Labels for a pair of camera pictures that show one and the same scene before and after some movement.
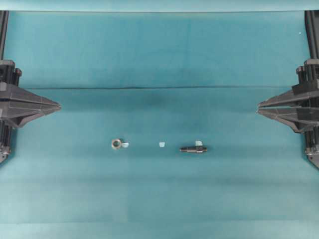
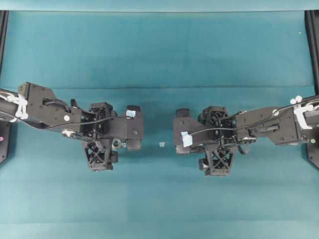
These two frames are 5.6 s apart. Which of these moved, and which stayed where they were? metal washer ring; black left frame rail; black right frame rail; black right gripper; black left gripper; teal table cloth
Moved: black left gripper; black right gripper
Stayed: metal washer ring; black right frame rail; teal table cloth; black left frame rail
